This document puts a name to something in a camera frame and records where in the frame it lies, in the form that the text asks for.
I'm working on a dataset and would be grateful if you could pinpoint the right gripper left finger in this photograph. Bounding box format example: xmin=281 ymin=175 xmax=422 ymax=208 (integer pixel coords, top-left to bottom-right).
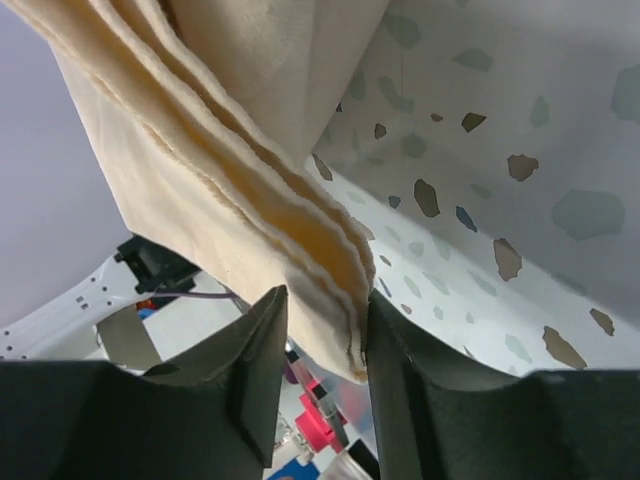
xmin=1 ymin=286 xmax=288 ymax=479

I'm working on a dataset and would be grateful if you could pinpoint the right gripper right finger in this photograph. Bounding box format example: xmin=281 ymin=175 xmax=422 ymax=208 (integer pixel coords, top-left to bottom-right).
xmin=366 ymin=292 xmax=639 ymax=479

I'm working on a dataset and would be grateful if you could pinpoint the beige cloth mat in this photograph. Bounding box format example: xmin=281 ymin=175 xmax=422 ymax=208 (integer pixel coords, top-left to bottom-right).
xmin=9 ymin=1 xmax=387 ymax=383

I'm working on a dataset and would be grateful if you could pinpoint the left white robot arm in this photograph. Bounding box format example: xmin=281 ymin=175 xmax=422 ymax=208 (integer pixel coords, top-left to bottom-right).
xmin=1 ymin=235 xmax=200 ymax=361

